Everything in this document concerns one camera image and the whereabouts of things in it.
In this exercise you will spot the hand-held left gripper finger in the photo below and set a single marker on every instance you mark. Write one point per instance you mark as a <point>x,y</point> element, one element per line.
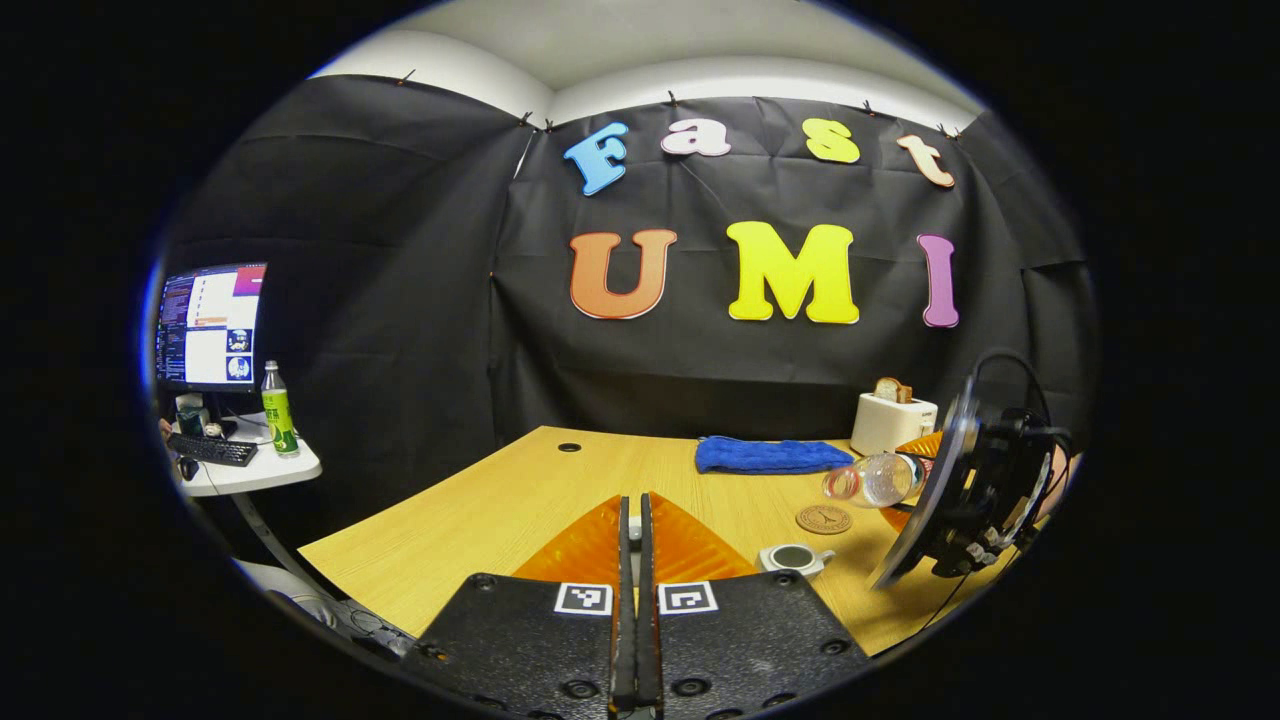
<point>648,650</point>
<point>624,650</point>

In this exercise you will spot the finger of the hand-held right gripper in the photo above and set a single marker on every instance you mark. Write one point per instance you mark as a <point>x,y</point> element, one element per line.
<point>895,518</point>
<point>925,447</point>

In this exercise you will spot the clear water bottle red cap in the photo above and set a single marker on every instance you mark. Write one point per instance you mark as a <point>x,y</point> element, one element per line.
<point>880,480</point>

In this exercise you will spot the round brown coaster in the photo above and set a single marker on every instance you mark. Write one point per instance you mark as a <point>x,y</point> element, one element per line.
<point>825,519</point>

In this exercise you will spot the white ceramic teacup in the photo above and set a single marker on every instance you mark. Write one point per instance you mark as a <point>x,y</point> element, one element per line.
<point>813,569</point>

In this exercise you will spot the white teacup lid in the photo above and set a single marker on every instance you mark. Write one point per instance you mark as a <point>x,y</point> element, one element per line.
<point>635,530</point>

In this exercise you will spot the green drink bottle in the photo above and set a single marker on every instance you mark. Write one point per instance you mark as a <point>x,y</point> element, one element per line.
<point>280,420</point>

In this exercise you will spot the white toaster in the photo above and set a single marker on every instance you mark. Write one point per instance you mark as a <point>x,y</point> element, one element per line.
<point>885,425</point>

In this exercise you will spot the bread slice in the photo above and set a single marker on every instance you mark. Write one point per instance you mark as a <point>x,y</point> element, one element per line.
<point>890,390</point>

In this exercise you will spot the blue towel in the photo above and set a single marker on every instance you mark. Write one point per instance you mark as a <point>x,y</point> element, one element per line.
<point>765,456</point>

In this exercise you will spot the white side table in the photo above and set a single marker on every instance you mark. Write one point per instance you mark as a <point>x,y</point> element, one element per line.
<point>270,474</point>

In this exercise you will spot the black backdrop cloth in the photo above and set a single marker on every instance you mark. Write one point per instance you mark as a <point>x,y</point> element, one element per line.
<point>400,300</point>

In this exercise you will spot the black keyboard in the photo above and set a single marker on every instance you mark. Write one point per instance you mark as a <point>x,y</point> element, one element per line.
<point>215,450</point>

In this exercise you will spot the black computer mouse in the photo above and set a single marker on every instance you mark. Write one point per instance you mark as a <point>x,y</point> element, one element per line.
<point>187,468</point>

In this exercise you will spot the white cup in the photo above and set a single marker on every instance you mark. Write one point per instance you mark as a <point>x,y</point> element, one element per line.
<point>191,412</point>

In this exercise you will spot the computer monitor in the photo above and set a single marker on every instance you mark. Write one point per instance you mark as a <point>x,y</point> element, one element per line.
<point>210,330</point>

